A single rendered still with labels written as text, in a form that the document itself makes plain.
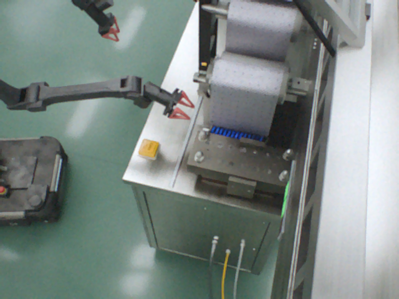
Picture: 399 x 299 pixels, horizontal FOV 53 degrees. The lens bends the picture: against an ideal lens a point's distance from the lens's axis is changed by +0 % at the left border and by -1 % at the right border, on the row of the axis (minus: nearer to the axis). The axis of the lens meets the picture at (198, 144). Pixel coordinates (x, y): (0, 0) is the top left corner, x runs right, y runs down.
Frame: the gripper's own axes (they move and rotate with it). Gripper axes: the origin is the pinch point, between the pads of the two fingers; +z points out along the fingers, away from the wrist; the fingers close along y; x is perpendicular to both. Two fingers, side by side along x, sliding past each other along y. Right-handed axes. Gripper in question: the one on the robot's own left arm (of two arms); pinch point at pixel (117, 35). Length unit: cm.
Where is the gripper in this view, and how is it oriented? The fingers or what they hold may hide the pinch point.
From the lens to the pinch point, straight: 194.1
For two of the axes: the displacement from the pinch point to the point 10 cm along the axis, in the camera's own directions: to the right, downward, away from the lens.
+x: -8.7, 3.0, 3.9
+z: 4.9, 4.6, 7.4
